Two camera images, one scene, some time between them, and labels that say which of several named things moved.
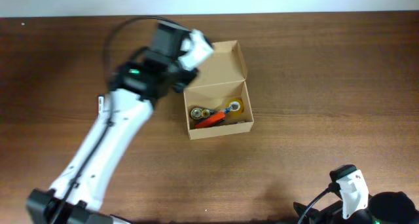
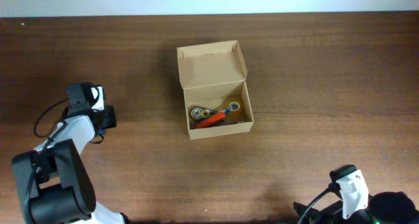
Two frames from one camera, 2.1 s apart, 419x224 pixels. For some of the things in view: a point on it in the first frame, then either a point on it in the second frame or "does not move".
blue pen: (228, 109) does not move
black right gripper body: (314, 214) does not move
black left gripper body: (184, 77) -> (109, 116)
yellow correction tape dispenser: (198, 112) does not move
